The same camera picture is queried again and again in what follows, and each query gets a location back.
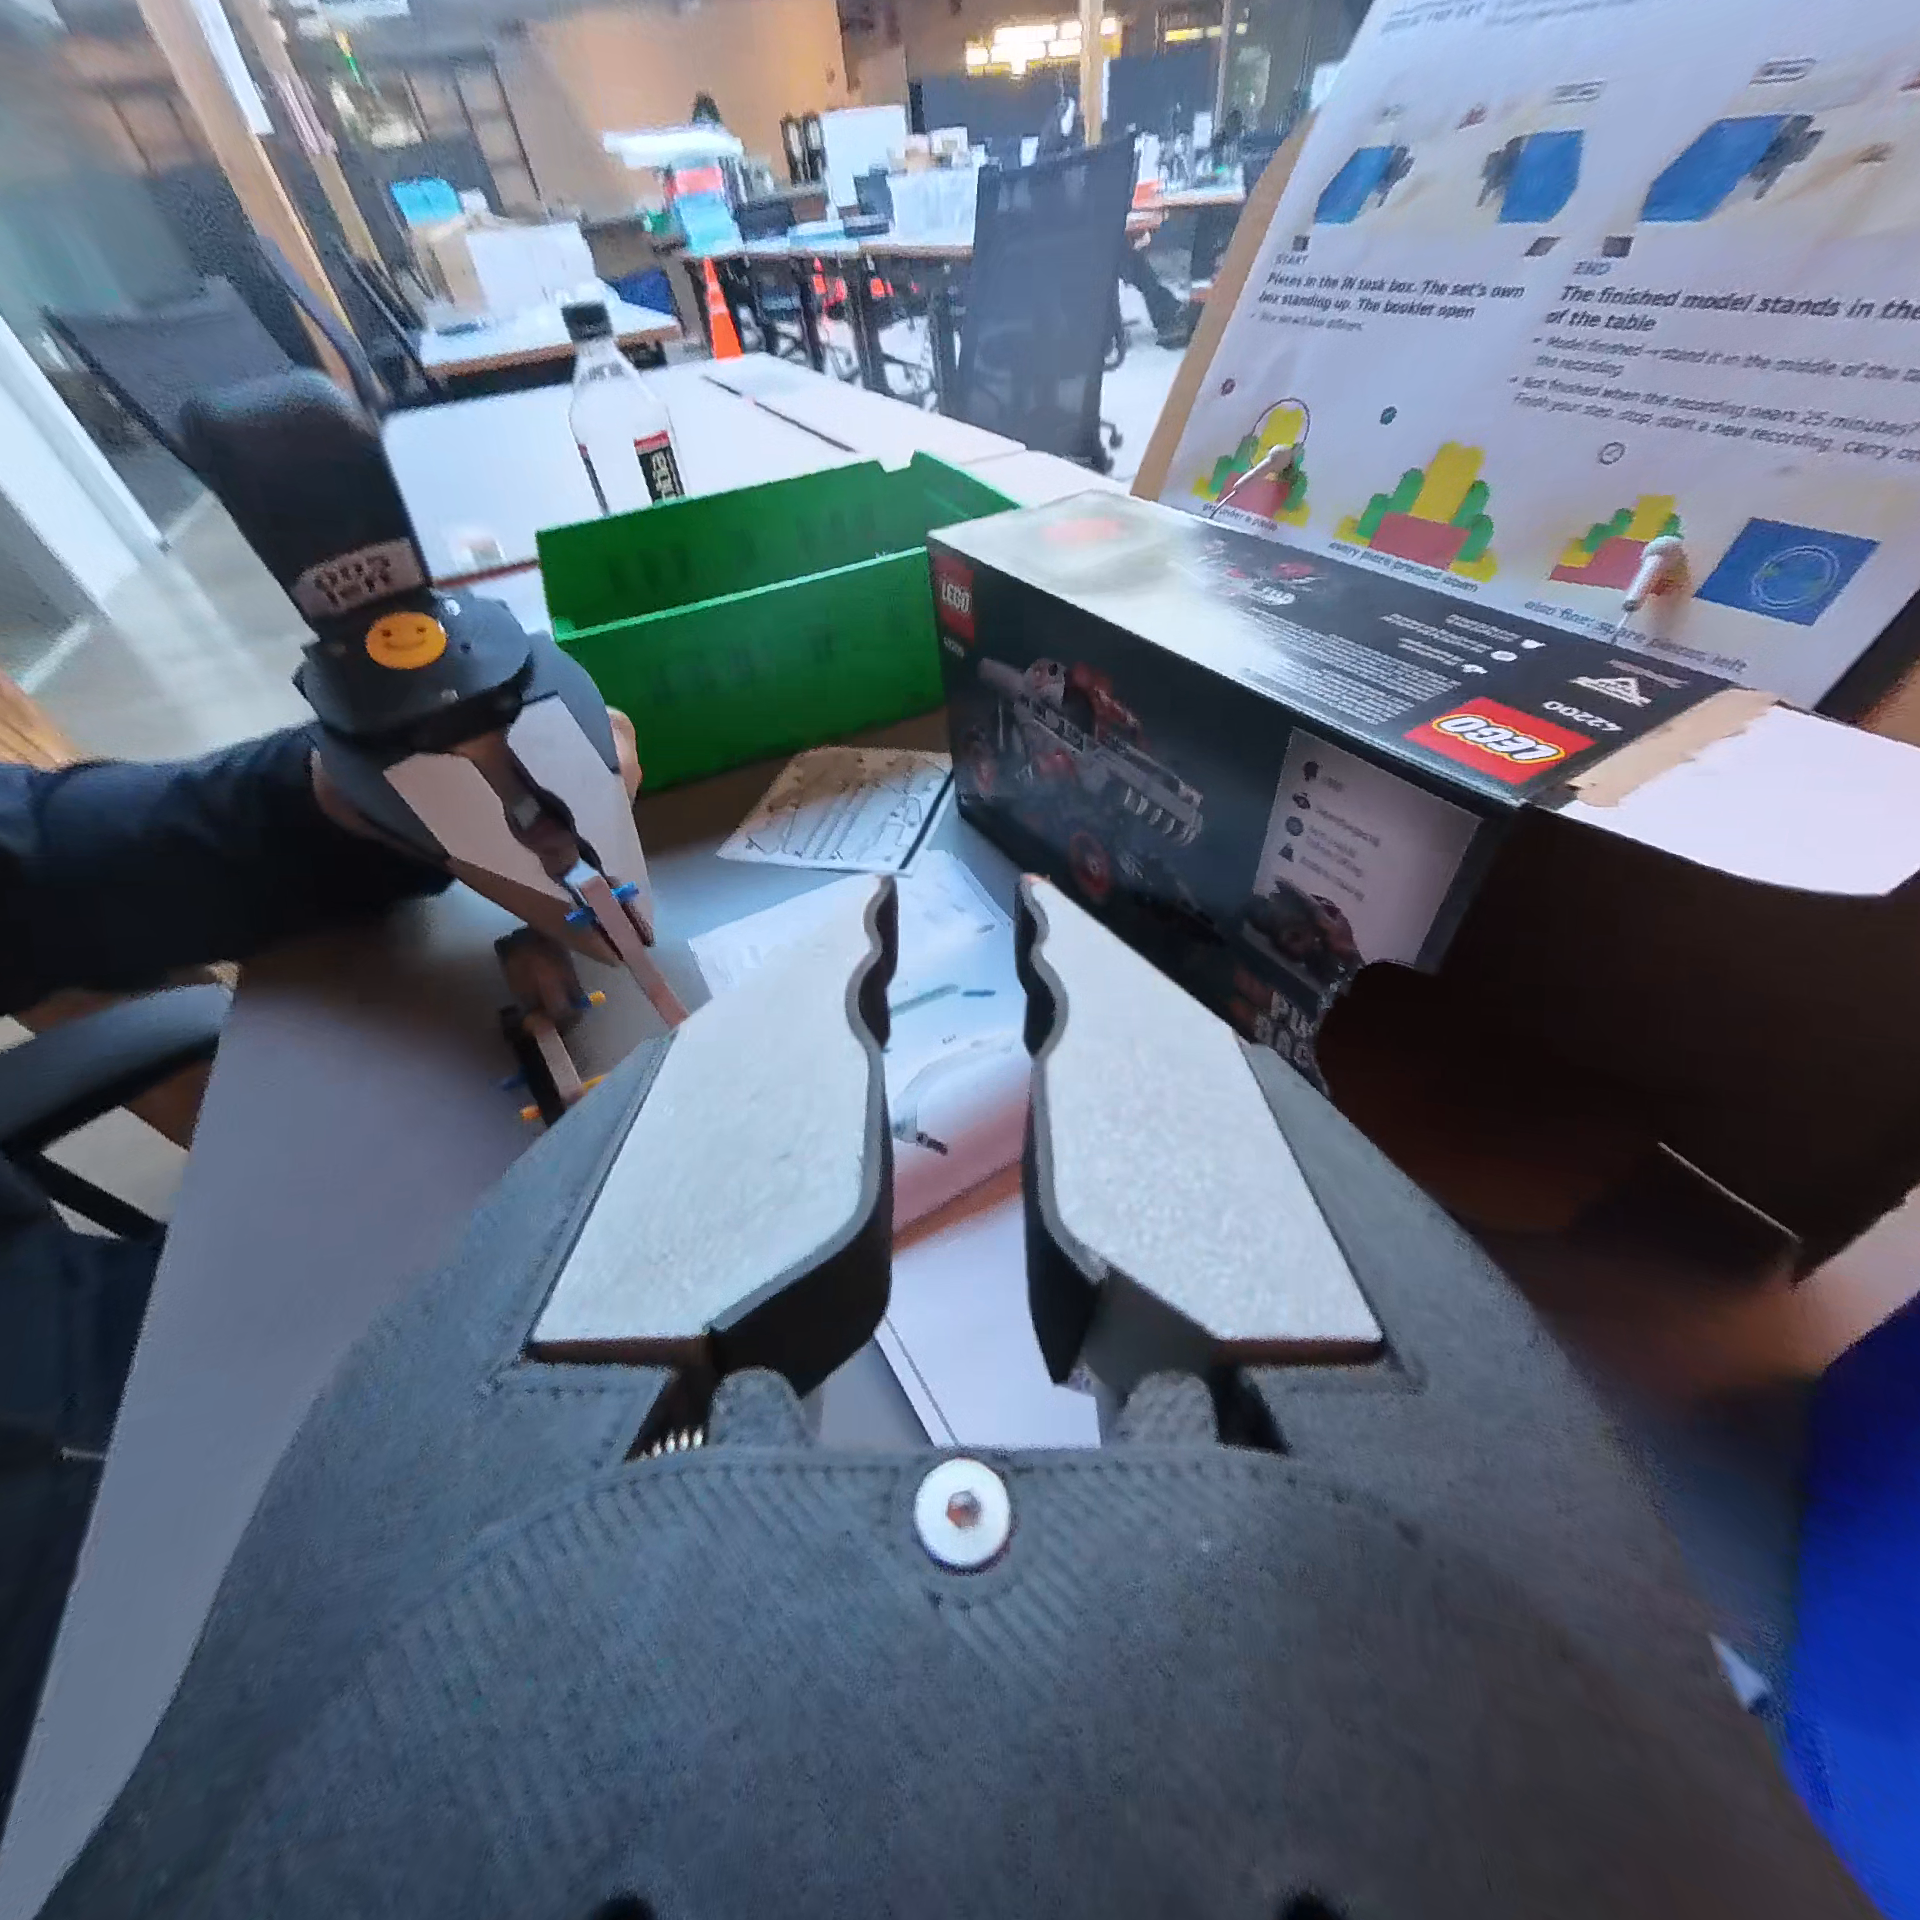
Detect lego instruction booklet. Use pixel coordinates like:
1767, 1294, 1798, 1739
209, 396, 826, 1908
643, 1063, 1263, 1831
688, 847, 1104, 1454

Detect clear water bottle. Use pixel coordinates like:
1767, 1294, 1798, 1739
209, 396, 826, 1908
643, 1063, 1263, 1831
559, 299, 688, 517

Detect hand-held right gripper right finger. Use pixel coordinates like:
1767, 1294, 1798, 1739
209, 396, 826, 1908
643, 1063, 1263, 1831
1015, 872, 1387, 1390

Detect white instruction poster board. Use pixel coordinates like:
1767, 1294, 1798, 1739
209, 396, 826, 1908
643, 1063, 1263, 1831
1130, 0, 1920, 710

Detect green plastic bin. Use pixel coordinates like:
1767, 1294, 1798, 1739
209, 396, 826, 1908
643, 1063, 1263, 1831
534, 451, 1022, 794

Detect black lego set box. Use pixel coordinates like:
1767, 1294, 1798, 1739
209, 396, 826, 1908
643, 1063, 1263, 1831
925, 488, 1920, 1279

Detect white printed paper sheet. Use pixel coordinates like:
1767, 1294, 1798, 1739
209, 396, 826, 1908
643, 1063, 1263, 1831
717, 744, 954, 876

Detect black lego beam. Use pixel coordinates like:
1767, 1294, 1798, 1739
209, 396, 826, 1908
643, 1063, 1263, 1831
497, 928, 585, 1052

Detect blue plastic bin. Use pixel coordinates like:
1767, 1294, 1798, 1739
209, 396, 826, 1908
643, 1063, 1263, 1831
1775, 1318, 1920, 1920

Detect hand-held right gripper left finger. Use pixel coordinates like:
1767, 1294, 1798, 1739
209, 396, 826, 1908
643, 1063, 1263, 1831
528, 872, 902, 1397

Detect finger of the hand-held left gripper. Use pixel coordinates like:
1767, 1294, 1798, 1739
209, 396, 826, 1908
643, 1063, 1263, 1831
381, 728, 624, 968
507, 691, 655, 946

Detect black mesh office chair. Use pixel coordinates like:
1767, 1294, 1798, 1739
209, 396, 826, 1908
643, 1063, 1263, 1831
936, 133, 1142, 470

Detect person's left forearm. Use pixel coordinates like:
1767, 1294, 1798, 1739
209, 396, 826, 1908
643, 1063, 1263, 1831
0, 724, 451, 1021

